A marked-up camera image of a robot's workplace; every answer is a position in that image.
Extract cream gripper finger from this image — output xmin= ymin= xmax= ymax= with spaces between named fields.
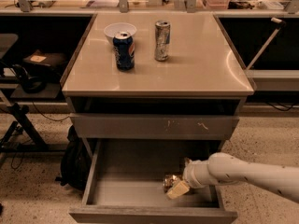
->
xmin=166 ymin=180 xmax=190 ymax=199

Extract crushed orange can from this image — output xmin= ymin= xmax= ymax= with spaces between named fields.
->
xmin=163 ymin=174 xmax=182 ymax=192

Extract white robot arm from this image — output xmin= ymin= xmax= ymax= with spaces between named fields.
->
xmin=164 ymin=152 xmax=299 ymax=203

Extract open grey lower drawer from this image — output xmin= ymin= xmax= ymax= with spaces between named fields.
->
xmin=69 ymin=139 xmax=237 ymax=224

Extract grey drawer cabinet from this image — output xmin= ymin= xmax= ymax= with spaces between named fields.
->
xmin=59 ymin=11 xmax=256 ymax=161

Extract closed grey upper drawer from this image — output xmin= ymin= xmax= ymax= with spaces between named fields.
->
xmin=71 ymin=113 xmax=239 ymax=140

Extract blue pepsi can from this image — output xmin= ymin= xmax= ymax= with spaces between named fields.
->
xmin=113 ymin=31 xmax=135 ymax=71

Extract silver tall can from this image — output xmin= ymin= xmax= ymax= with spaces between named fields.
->
xmin=155 ymin=21 xmax=170 ymax=62

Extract black backpack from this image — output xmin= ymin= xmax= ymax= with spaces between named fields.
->
xmin=55 ymin=126 xmax=92 ymax=190

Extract black headphones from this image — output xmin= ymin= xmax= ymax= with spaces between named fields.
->
xmin=12 ymin=64 xmax=47 ymax=93

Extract dark box with label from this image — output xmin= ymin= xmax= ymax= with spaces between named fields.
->
xmin=22 ymin=50 xmax=67 ymax=69

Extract white stick with handle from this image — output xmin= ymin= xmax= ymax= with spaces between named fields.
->
xmin=246 ymin=17 xmax=286 ymax=70

